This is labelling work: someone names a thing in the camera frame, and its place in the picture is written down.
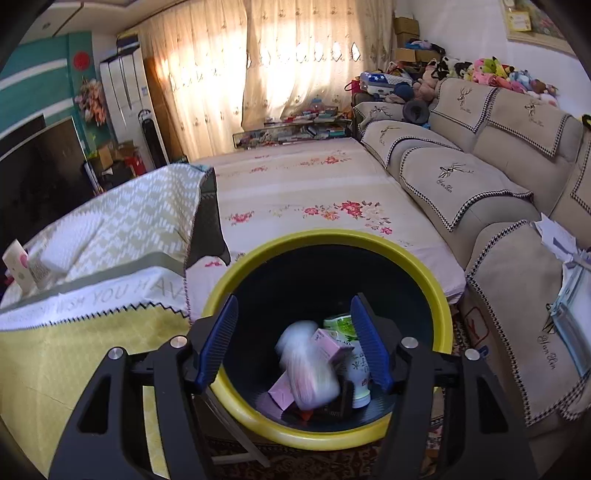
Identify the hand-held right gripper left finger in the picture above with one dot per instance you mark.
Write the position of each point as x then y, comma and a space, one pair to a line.
217, 350

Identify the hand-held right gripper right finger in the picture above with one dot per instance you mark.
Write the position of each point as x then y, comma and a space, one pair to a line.
371, 350

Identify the white floral tea box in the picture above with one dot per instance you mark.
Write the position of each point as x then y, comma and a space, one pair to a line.
358, 381

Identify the long pink box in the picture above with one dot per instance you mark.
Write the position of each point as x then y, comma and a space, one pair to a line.
331, 347

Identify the white plastic wrapper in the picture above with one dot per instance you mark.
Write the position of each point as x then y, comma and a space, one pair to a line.
307, 369

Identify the black yellow-rimmed trash bin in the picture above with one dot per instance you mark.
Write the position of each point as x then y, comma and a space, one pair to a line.
286, 277

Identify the grey metal table leg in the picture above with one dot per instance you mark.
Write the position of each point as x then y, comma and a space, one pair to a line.
249, 450

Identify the patterned floor rug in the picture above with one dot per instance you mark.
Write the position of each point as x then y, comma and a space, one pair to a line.
323, 461

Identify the grey white patterned cloth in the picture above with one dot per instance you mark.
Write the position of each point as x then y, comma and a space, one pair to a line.
115, 217

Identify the white flowered bed sheet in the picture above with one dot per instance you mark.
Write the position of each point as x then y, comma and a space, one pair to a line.
300, 184

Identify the set of beige sofa covers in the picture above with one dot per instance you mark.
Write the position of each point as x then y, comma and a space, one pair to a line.
443, 180

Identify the black tower fan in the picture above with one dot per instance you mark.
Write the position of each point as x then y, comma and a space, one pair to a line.
154, 138

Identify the brown cardboard boxes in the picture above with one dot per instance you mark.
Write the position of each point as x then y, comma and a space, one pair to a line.
113, 154

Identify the glass shelf with books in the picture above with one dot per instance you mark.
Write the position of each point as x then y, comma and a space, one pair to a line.
295, 131

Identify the beige sofa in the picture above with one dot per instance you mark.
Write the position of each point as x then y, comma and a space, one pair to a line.
508, 152

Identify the dark round cushion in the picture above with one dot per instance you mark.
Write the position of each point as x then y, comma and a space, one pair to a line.
415, 111

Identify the large black television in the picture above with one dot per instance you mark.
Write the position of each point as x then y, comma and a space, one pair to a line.
41, 170

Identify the blue white bag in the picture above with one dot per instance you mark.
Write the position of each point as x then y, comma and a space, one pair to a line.
378, 83

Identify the white standing air conditioner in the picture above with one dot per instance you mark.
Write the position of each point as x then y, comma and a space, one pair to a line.
122, 92

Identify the pink flower decoration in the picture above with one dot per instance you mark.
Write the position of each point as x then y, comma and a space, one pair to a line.
90, 101

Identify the beige patterned curtain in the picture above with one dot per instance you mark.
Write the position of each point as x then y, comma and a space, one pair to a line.
277, 69

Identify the pile of plush toys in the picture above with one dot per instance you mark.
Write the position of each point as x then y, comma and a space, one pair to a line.
489, 69

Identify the stacked cardboard boxes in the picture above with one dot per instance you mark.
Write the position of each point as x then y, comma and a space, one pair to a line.
408, 41

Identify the red round wall ornament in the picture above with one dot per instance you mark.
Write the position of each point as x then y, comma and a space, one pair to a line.
81, 60

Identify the framed wall picture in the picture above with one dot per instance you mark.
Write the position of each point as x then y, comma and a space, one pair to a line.
521, 21

